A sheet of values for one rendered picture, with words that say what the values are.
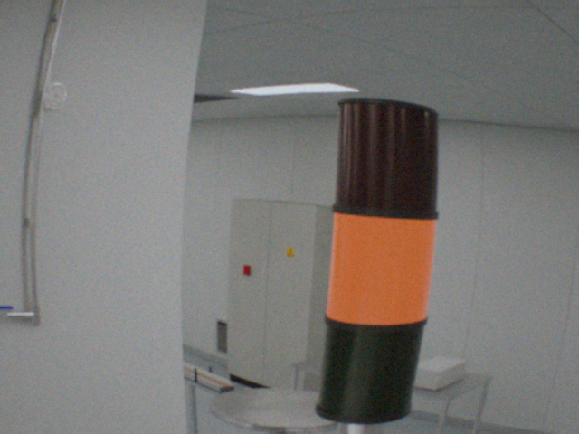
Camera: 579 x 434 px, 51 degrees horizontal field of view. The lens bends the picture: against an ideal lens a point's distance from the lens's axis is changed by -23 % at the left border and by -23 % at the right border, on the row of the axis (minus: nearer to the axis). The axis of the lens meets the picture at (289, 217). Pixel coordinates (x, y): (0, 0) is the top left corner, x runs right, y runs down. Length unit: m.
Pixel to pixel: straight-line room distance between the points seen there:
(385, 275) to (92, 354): 1.61
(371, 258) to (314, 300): 6.95
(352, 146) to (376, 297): 0.07
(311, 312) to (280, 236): 0.82
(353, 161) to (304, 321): 6.99
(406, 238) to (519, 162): 5.93
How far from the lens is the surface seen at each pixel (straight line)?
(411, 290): 0.33
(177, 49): 1.99
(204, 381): 4.92
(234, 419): 4.12
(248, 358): 7.99
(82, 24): 1.83
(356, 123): 0.33
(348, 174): 0.33
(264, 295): 7.68
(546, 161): 6.10
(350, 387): 0.34
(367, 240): 0.32
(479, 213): 6.47
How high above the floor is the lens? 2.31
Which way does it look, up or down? 3 degrees down
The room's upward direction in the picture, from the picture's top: 3 degrees clockwise
